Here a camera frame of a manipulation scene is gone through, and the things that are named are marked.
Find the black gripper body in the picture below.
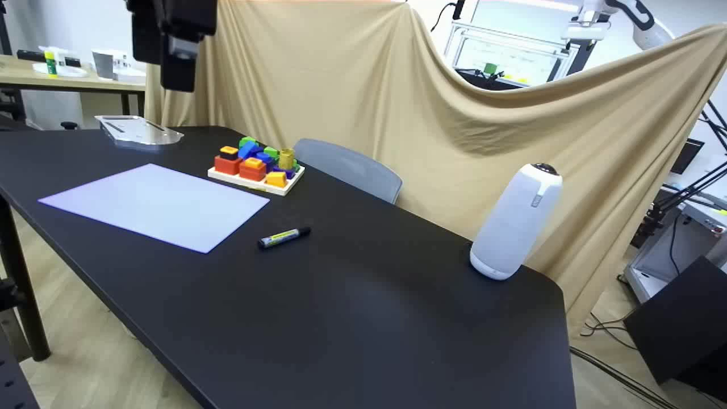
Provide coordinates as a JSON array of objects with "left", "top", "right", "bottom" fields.
[{"left": 157, "top": 33, "right": 201, "bottom": 93}]

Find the silver metal plate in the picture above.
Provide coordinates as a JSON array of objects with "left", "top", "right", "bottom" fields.
[{"left": 92, "top": 113, "right": 185, "bottom": 149}]

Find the white box on desk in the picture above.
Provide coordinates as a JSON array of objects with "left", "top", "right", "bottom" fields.
[{"left": 91, "top": 48, "right": 122, "bottom": 82}]

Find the red block with yellow-black top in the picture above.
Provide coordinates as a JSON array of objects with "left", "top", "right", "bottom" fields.
[{"left": 212, "top": 143, "right": 243, "bottom": 177}]

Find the orange-topped red block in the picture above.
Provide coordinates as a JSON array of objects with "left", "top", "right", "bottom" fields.
[{"left": 235, "top": 155, "right": 270, "bottom": 185}]

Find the green yellow bottle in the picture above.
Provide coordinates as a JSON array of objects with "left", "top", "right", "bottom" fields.
[{"left": 41, "top": 45, "right": 62, "bottom": 78}]

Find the wooden background desk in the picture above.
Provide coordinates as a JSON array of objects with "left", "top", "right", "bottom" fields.
[{"left": 0, "top": 53, "right": 148, "bottom": 119}]

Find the purple paper sheet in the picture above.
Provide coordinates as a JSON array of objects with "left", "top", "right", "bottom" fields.
[{"left": 36, "top": 161, "right": 272, "bottom": 258}]

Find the white wooden block tray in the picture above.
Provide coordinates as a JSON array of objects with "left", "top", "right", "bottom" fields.
[{"left": 204, "top": 161, "right": 307, "bottom": 201}]

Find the grey chair backrest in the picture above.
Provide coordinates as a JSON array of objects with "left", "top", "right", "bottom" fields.
[{"left": 293, "top": 137, "right": 405, "bottom": 208}]

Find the beige backdrop cloth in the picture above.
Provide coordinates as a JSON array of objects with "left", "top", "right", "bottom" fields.
[{"left": 143, "top": 0, "right": 727, "bottom": 336}]

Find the black table leg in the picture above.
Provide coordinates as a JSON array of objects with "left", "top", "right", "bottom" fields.
[{"left": 0, "top": 191, "right": 53, "bottom": 365}]

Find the white cylindrical speaker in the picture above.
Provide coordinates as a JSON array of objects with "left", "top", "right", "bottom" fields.
[{"left": 468, "top": 161, "right": 565, "bottom": 284}]

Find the black tripod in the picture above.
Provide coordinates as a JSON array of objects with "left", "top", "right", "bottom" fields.
[{"left": 630, "top": 98, "right": 727, "bottom": 249}]

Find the black box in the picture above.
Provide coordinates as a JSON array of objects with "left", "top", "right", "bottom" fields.
[{"left": 622, "top": 254, "right": 727, "bottom": 405}]

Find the white metal frame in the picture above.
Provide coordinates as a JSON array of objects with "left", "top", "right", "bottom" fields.
[{"left": 441, "top": 0, "right": 592, "bottom": 87}]

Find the black floor cable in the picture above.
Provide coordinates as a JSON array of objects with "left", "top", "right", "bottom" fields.
[{"left": 576, "top": 309, "right": 646, "bottom": 355}]

